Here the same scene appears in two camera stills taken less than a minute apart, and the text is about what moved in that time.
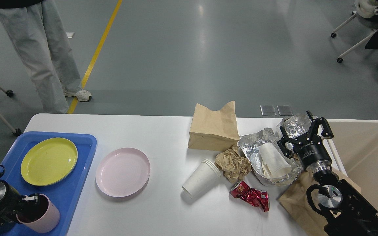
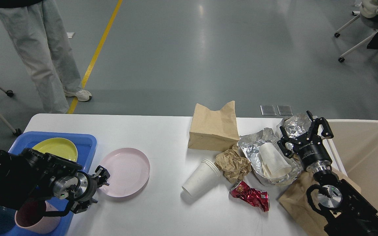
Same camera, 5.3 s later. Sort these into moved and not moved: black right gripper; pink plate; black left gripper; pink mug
Moved: black left gripper
Not moved: pink mug; pink plate; black right gripper
